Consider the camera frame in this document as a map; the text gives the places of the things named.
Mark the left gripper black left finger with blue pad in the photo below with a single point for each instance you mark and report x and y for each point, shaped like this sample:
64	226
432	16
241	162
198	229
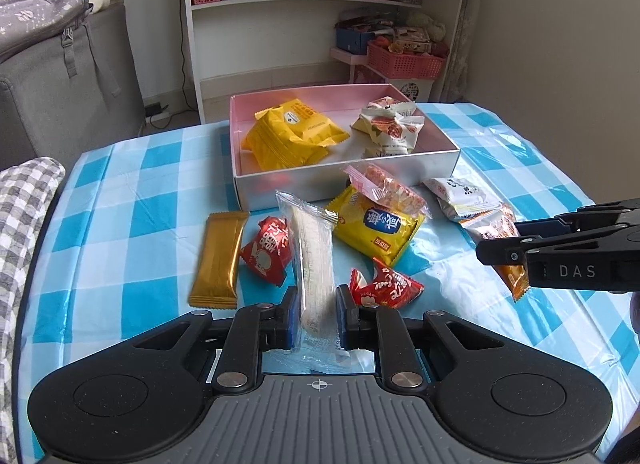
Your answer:
253	331

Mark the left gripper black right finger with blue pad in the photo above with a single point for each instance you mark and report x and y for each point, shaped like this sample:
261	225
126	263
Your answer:
387	335

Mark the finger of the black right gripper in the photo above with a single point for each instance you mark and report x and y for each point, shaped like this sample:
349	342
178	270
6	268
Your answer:
587	218
505	252

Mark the orange white snack packet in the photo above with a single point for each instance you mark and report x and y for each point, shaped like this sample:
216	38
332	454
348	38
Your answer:
496	224

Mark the red snack packet white print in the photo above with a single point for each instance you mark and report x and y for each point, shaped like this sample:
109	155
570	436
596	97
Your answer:
389	288

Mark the gold foil snack bar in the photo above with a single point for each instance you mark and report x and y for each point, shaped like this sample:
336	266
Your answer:
215	283

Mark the yellow blue cracker bag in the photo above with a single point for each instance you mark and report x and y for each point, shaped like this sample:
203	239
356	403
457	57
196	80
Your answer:
372	229

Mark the clear white wafer snack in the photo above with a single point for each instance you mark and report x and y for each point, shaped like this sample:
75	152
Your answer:
310	236

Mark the white snack packet black print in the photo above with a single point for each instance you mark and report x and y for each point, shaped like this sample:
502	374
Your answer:
460	199

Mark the red triangular snack packet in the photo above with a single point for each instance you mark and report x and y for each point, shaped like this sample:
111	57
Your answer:
268	253

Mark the pink clear candy packet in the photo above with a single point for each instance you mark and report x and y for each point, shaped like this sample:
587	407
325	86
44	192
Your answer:
383	189

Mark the blue white checkered tablecloth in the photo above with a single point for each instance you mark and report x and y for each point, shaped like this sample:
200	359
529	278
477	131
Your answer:
121	249

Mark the white printed storage box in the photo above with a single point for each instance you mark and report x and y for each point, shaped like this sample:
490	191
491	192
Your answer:
416	90

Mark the pink white cardboard box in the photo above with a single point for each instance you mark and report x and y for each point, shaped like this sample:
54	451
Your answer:
435	155

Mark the yellow orange snack bag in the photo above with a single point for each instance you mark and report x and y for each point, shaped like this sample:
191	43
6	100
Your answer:
291	135

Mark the pink plastic basket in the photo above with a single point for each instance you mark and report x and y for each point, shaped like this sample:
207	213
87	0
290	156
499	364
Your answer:
404	66

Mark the blue storage bin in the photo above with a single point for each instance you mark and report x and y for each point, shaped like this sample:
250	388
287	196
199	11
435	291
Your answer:
353	41

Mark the grey white checkered cushion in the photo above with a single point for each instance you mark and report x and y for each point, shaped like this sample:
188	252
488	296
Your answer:
27	192

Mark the white bookshelf desk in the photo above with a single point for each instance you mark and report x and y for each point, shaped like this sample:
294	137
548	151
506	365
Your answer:
238	46

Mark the silver grey backpack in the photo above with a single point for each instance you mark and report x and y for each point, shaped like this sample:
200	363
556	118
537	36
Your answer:
27	22

